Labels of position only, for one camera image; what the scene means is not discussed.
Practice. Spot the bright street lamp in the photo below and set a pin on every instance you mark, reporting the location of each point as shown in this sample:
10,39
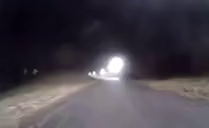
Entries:
115,65
102,71

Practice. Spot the grey asphalt path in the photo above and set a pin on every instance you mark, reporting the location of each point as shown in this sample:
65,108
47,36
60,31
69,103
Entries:
125,106

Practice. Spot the pale gravelly verge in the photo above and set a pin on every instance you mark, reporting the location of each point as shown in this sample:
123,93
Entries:
28,100

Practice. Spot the leaf-strewn earth verge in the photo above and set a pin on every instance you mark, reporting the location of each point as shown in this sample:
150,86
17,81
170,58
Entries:
188,88

